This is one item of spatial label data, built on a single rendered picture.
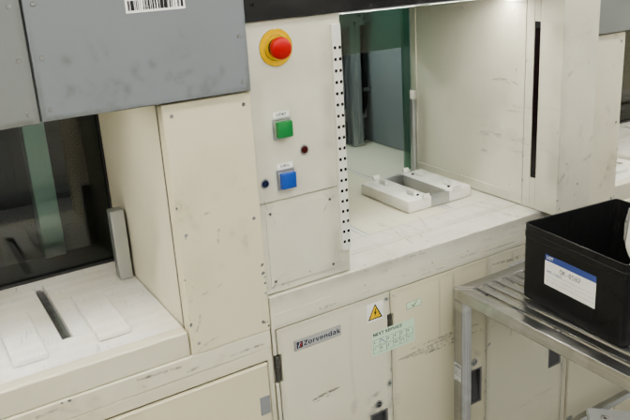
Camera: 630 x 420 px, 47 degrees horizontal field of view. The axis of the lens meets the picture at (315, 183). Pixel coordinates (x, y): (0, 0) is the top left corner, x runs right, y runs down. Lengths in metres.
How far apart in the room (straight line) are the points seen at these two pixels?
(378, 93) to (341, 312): 1.11
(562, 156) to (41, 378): 1.22
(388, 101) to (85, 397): 1.47
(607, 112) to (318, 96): 0.87
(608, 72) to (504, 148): 0.31
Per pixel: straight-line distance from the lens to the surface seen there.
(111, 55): 1.20
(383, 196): 1.90
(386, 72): 2.42
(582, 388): 2.26
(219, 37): 1.26
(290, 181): 1.36
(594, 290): 1.51
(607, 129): 2.00
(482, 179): 1.99
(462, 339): 1.73
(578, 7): 1.76
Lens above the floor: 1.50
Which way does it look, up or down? 17 degrees down
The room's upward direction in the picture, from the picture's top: 4 degrees counter-clockwise
